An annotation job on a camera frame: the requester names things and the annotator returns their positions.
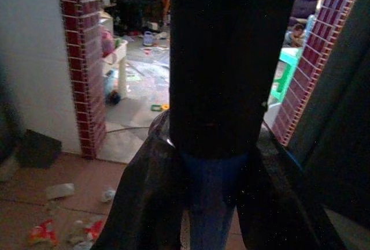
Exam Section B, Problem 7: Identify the black box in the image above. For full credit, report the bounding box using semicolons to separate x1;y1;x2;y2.
16;129;62;169

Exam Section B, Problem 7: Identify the black stroller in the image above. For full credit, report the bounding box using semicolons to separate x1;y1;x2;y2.
114;0;171;36

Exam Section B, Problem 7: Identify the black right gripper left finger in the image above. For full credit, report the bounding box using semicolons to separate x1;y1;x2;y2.
91;110;189;250

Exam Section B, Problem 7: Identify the pink toy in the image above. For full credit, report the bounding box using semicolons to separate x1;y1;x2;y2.
100;28;116;57

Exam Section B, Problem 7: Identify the white crumpled paper scrap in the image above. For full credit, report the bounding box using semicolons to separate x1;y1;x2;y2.
45;182;75;200

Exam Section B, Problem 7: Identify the red and white wrapper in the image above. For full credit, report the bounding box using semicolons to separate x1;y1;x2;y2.
28;219;58;247

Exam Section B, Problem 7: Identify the red brick-tiled pillar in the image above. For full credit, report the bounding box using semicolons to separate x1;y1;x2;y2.
56;0;107;159
271;0;370;147

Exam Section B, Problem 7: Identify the white paper litter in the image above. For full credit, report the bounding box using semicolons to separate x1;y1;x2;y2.
66;219;87;244

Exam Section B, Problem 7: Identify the small white crumpled paper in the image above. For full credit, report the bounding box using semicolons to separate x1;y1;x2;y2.
100;187;117;203

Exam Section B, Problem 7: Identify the red torn wrapper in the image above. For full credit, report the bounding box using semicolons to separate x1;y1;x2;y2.
84;220;104;241

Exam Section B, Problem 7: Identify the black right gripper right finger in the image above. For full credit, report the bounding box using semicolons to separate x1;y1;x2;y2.
236;128;346;250

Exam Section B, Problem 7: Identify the dark sofa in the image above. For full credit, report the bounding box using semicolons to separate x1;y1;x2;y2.
290;0;321;20

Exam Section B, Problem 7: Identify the child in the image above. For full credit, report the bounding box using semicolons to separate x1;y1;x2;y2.
284;23;306;47

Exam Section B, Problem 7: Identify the white cable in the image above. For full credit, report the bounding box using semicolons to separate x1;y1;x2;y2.
105;125;151;134

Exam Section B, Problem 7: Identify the blue doll toy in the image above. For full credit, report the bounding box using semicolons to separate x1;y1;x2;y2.
103;69;121;106

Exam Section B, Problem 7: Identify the small white table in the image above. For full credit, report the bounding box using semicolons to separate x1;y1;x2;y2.
102;39;129;100

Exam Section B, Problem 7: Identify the purple and white toy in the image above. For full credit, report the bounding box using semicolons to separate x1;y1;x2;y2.
142;31;156;47

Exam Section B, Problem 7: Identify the green plastic chair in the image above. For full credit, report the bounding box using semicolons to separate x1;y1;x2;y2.
271;47;304;104

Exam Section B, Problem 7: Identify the green and yellow toy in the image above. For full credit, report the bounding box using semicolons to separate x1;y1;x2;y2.
150;103;170;113

